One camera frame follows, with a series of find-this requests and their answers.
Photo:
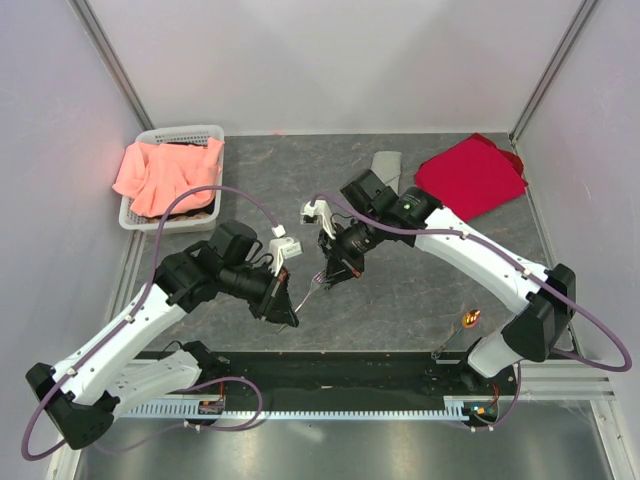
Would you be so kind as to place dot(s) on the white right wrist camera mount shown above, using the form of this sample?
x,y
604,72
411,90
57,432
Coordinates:
x,y
319,213

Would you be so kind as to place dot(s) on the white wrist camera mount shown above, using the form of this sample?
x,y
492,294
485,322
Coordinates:
x,y
282,247
319,213

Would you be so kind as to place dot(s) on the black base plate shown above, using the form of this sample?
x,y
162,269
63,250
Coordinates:
x,y
288,378

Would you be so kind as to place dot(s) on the aluminium frame post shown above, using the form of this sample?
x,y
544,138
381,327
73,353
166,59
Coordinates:
x,y
566,44
98,36

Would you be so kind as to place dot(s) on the red folded napkin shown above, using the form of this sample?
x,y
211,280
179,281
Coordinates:
x,y
473,177

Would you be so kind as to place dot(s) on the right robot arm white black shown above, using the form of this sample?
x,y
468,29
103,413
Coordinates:
x,y
536,294

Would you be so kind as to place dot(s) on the left aluminium frame post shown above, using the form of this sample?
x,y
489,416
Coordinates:
x,y
98,36

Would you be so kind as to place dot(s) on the silver spoon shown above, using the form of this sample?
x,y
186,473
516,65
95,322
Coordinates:
x,y
468,321

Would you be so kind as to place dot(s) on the grey cloth napkin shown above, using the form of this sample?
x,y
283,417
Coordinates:
x,y
386,165

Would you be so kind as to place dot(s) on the white slotted cable duct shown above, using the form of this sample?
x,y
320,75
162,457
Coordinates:
x,y
189,408

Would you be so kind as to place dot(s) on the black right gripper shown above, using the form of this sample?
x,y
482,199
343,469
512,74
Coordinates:
x,y
337,270

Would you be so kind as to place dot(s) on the right aluminium frame post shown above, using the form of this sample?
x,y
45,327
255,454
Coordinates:
x,y
566,44

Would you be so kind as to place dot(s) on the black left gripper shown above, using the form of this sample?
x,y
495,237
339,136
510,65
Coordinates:
x,y
262,307

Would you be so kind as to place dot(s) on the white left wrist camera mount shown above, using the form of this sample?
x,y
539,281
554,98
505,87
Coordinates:
x,y
282,247

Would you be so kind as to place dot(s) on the salmon pink cloth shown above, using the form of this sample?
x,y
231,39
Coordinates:
x,y
153,176

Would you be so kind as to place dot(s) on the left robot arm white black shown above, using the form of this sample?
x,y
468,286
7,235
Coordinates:
x,y
86,392

